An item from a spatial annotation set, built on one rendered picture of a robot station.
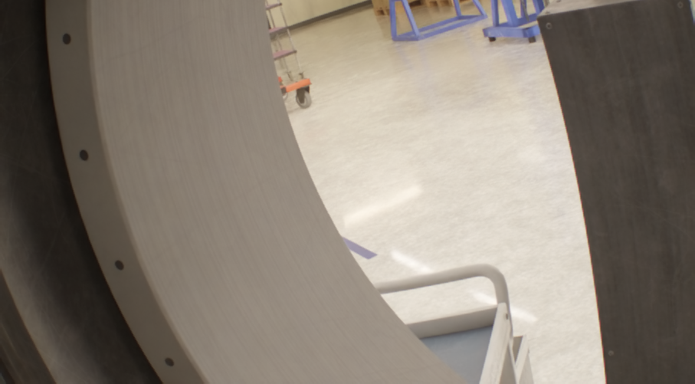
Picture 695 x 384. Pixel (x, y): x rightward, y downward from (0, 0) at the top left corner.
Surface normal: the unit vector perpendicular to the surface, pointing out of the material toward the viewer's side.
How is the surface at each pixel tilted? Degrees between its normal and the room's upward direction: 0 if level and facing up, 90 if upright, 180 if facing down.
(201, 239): 87
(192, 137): 95
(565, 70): 90
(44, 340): 89
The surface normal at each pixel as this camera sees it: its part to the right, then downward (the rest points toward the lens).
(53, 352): 0.90, -0.25
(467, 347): -0.29, -0.92
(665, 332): -0.41, 0.36
